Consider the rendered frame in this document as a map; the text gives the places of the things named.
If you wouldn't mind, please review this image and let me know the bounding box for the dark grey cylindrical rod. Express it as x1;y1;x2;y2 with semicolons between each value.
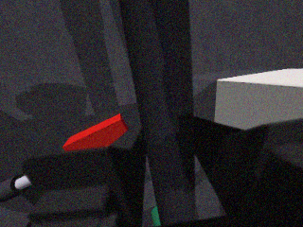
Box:
118;0;196;226

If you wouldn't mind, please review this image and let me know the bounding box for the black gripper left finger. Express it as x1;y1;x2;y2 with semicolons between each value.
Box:
22;119;147;227

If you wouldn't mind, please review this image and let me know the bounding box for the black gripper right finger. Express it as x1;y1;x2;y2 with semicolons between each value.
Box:
194;116;303;215

